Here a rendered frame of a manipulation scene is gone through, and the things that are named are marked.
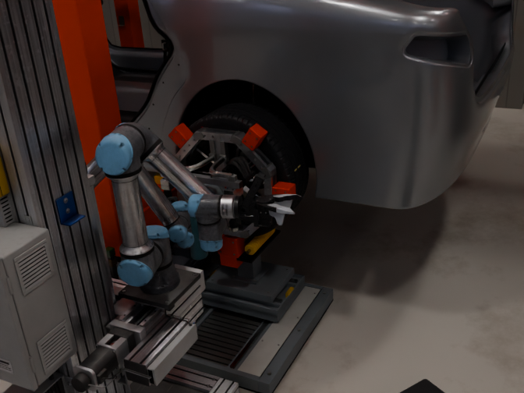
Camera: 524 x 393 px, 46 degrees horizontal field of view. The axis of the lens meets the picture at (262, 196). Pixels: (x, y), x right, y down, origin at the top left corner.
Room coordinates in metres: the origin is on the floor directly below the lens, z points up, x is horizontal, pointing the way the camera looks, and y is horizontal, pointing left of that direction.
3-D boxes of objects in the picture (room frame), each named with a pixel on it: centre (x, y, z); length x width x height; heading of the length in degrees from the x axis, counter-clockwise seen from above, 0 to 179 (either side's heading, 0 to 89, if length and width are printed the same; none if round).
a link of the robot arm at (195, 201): (1.78, 0.18, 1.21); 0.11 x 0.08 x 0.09; 77
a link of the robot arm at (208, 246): (1.80, 0.17, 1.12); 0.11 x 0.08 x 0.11; 167
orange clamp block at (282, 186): (2.62, -0.10, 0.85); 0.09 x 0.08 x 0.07; 62
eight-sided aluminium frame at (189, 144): (2.77, 0.18, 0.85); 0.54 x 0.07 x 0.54; 62
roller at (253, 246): (2.80, 0.02, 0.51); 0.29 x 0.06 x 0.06; 152
